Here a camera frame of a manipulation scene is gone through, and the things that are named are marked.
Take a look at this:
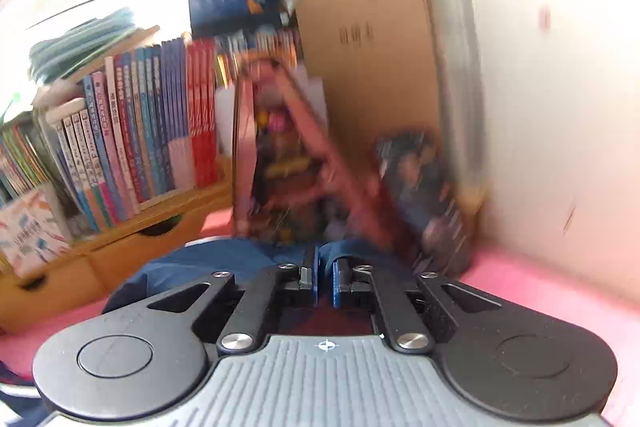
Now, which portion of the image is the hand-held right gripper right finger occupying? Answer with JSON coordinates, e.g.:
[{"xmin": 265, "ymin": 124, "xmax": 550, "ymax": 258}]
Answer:
[{"xmin": 330, "ymin": 257, "xmax": 503, "ymax": 355}]

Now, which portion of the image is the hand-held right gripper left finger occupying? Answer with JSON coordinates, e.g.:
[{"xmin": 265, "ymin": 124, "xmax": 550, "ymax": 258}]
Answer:
[{"xmin": 147, "ymin": 246, "xmax": 321, "ymax": 355}]

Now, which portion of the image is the navy blue jacket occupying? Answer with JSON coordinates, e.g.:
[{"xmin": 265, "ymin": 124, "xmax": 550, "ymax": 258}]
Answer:
[{"xmin": 0, "ymin": 237, "xmax": 417, "ymax": 427}]

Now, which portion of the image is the colourful printed book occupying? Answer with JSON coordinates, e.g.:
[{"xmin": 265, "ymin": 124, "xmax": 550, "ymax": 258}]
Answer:
[{"xmin": 254, "ymin": 97, "xmax": 328, "ymax": 245}]

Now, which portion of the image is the dark printed book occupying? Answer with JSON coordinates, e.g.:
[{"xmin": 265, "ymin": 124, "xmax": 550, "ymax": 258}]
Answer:
[{"xmin": 374, "ymin": 131, "xmax": 475, "ymax": 279}]

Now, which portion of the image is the pink folding stand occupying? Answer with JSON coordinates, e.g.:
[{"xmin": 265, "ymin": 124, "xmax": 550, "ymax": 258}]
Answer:
[{"xmin": 231, "ymin": 57, "xmax": 403, "ymax": 254}]

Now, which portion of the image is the wooden desk shelf with drawers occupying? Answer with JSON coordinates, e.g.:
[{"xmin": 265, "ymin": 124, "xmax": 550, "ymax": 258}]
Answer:
[{"xmin": 0, "ymin": 24, "xmax": 236, "ymax": 335}]

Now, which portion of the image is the pink blanket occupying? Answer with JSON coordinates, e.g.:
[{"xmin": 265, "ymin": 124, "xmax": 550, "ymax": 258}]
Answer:
[{"xmin": 0, "ymin": 207, "xmax": 640, "ymax": 427}]

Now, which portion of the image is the brown cardboard box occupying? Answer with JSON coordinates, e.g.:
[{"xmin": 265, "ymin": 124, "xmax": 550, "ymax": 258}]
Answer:
[{"xmin": 294, "ymin": 0, "xmax": 452, "ymax": 210}]

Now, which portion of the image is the row of slim paperback books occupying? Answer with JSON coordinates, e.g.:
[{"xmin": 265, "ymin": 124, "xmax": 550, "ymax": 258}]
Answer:
[{"xmin": 0, "ymin": 37, "xmax": 222, "ymax": 235}]

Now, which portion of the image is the row of small colourful books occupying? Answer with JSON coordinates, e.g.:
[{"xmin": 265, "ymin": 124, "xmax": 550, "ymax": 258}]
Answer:
[{"xmin": 215, "ymin": 27, "xmax": 302, "ymax": 88}]

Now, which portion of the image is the white pencil-print box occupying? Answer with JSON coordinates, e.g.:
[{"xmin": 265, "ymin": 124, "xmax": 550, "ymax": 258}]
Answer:
[{"xmin": 0, "ymin": 187, "xmax": 74, "ymax": 279}]

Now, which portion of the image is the stack of teal books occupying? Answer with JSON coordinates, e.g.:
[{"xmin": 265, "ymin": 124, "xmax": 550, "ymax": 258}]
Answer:
[{"xmin": 27, "ymin": 7, "xmax": 139, "ymax": 84}]

